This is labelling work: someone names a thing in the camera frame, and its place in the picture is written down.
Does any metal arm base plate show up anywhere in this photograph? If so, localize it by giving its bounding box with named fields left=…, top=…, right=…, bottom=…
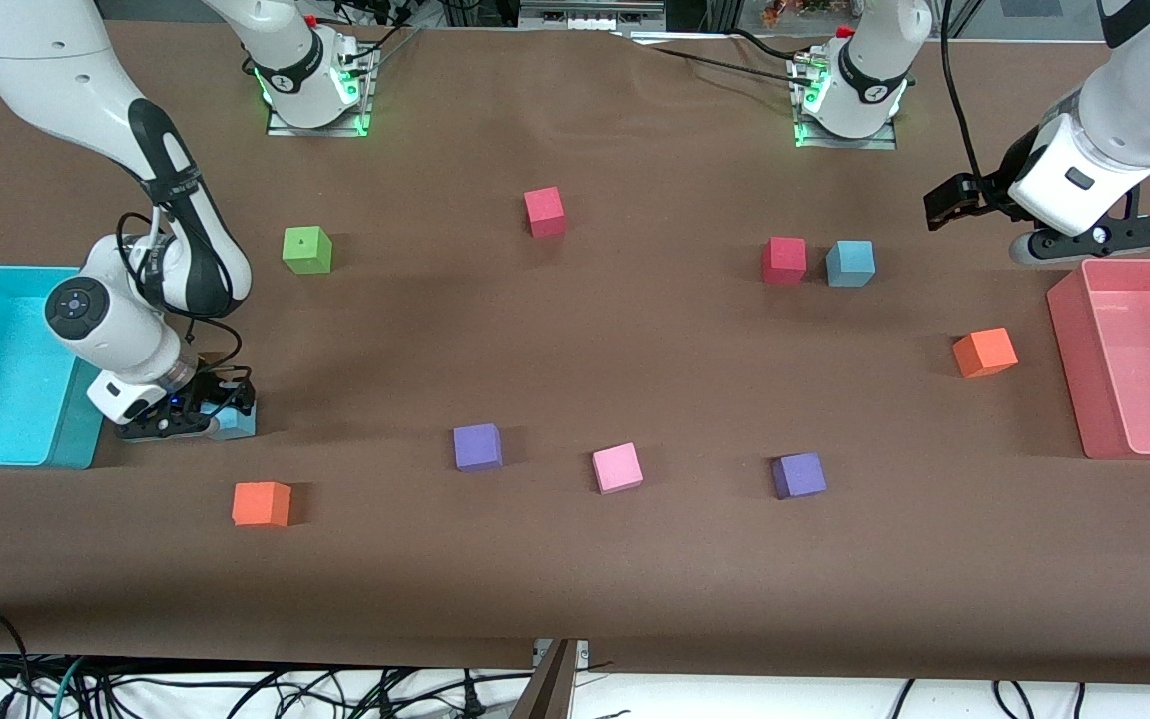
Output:
left=793, top=55, right=900, bottom=151
left=266, top=45, right=378, bottom=139

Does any pink plastic bin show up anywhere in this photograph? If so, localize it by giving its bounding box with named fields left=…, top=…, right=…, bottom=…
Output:
left=1046, top=258, right=1150, bottom=461

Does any brown table cover sheet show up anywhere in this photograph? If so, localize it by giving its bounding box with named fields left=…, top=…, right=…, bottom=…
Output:
left=0, top=18, right=1150, bottom=688

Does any green foam block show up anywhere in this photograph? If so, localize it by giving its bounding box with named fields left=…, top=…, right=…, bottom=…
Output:
left=282, top=226, right=333, bottom=276

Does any pink foam block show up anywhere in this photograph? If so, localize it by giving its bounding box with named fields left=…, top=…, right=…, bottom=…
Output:
left=591, top=442, right=645, bottom=495

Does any metal clamp bracket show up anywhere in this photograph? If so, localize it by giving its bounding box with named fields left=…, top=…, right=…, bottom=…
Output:
left=510, top=639, right=593, bottom=719

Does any purple foam block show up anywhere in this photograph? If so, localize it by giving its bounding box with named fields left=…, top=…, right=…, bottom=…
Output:
left=452, top=423, right=504, bottom=473
left=770, top=452, right=828, bottom=500

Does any orange foam block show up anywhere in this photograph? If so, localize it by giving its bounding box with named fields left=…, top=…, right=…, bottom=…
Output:
left=952, top=327, right=1020, bottom=379
left=232, top=481, right=293, bottom=528

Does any red foam block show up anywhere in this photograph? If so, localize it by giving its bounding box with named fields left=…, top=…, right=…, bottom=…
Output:
left=761, top=237, right=808, bottom=287
left=523, top=186, right=568, bottom=239

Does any teal floor cable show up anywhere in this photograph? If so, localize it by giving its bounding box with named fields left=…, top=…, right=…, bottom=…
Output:
left=52, top=654, right=89, bottom=719

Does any light blue foam block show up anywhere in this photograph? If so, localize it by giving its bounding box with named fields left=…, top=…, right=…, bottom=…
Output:
left=202, top=402, right=259, bottom=441
left=825, top=240, right=877, bottom=289

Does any black tabletop power cable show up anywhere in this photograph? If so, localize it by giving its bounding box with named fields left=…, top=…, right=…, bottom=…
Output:
left=635, top=38, right=811, bottom=89

